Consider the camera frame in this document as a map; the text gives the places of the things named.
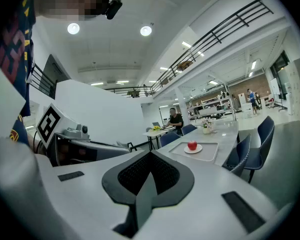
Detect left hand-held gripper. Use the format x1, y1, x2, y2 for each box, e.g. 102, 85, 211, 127
36, 103, 131, 167

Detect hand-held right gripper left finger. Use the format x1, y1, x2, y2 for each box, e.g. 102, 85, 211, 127
101, 150, 151, 239

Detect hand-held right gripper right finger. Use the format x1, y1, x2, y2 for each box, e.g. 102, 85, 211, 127
149, 150, 195, 207

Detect white round plate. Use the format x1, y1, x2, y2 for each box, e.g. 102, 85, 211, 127
183, 143, 203, 154

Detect grey chair black legs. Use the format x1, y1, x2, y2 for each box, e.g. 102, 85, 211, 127
116, 140, 138, 153

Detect grey tray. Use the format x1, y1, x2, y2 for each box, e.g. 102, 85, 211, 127
168, 141, 220, 162

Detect blue chair white piping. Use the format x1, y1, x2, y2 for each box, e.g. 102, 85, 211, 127
159, 131, 181, 149
222, 133, 252, 184
181, 123, 198, 136
244, 115, 276, 171

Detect small white table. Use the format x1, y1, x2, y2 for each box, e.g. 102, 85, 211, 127
142, 126, 177, 151

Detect pink flowers in white pot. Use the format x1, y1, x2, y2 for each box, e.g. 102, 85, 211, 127
201, 117, 215, 135

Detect white storage shelving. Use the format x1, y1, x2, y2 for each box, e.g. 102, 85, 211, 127
187, 95, 237, 122

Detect round ceiling light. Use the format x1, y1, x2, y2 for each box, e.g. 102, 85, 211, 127
67, 22, 81, 36
139, 25, 153, 37

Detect whiteboard on stand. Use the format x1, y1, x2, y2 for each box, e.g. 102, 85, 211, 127
269, 77, 288, 112

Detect ceiling strip lights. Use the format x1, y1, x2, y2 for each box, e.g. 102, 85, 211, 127
89, 40, 258, 87

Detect person's dark printed jersey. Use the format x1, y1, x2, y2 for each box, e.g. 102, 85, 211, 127
0, 0, 38, 147

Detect white locker cabinet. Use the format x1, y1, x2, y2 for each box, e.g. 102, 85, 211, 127
287, 58, 300, 122

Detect person's head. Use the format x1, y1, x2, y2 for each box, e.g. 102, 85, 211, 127
36, 0, 111, 22

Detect black mezzanine railing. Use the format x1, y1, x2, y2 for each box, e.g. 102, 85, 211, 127
103, 0, 275, 99

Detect black head-mounted camera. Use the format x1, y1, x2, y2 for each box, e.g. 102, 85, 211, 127
104, 0, 123, 20

